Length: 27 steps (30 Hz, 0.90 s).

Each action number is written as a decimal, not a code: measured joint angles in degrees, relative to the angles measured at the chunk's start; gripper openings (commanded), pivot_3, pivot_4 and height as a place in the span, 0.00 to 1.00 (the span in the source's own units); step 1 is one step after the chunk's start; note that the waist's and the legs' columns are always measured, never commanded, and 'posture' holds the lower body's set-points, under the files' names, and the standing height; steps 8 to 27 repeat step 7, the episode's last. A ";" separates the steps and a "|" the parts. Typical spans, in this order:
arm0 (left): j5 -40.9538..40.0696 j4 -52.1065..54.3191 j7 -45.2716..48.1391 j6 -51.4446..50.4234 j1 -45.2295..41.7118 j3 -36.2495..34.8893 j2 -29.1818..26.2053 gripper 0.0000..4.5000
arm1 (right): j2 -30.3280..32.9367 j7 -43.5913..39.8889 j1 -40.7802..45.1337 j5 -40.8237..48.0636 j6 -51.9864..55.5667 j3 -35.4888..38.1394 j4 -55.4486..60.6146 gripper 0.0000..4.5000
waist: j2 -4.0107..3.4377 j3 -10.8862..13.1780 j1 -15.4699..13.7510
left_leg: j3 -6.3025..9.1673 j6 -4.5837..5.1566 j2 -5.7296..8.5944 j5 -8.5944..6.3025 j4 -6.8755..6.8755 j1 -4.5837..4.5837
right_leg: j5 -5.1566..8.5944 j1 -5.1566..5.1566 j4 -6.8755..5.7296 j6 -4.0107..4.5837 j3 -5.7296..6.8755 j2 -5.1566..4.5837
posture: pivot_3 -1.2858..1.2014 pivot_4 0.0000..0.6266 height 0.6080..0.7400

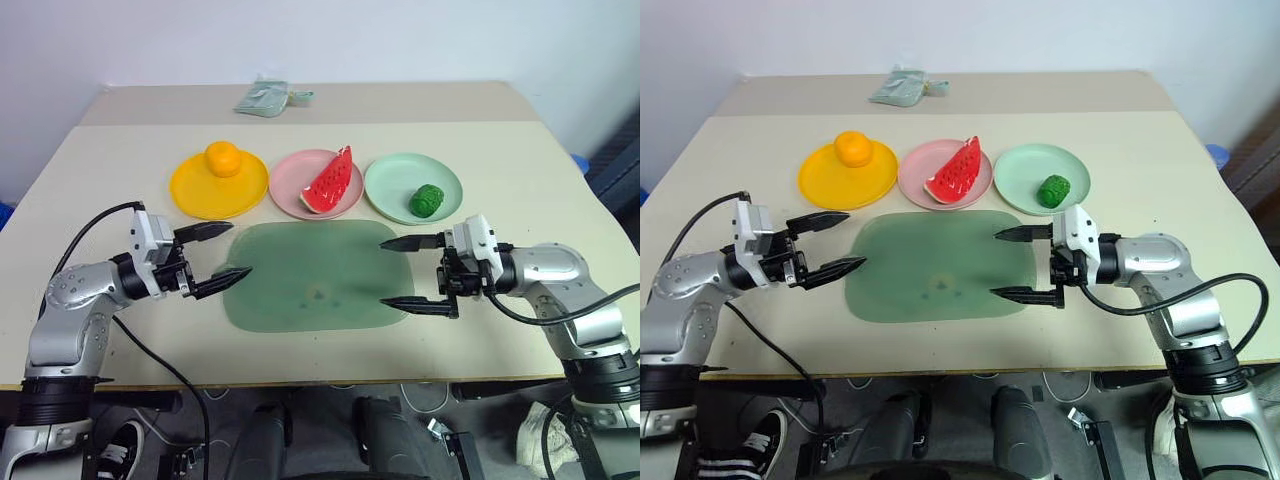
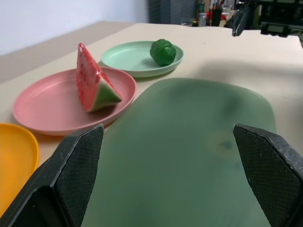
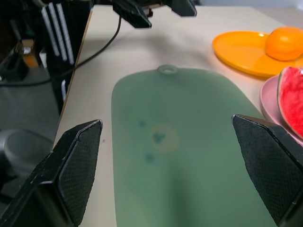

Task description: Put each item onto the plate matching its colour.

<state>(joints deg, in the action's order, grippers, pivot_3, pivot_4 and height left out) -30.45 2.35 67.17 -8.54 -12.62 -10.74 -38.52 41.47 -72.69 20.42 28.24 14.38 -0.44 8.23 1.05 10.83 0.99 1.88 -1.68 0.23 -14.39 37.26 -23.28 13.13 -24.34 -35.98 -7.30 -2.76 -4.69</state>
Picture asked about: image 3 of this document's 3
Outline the black case with white stripes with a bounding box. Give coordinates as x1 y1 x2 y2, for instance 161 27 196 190
35 0 93 114

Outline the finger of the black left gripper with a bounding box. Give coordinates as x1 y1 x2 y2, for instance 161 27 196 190
169 0 197 17
112 0 152 29

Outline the brown and orange small box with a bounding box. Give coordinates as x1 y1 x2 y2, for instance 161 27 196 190
14 38 40 70

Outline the pink plate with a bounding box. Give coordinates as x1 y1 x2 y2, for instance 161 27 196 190
259 75 303 146

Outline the green cutting board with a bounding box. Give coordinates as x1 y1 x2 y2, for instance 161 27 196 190
110 65 278 227

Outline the grey rounded housing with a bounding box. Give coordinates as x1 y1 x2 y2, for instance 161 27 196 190
0 129 55 190

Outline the black cable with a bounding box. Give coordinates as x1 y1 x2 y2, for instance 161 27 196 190
0 15 123 87

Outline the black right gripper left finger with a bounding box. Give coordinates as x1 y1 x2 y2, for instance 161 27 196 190
0 120 103 227

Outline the orange fruit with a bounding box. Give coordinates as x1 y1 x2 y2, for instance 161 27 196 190
264 26 303 61

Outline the red watermelon slice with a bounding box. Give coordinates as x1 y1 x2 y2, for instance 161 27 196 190
276 66 303 140

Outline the orange plate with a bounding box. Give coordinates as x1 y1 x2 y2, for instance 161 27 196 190
212 30 303 80

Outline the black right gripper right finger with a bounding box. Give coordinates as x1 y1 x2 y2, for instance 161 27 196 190
231 114 303 227

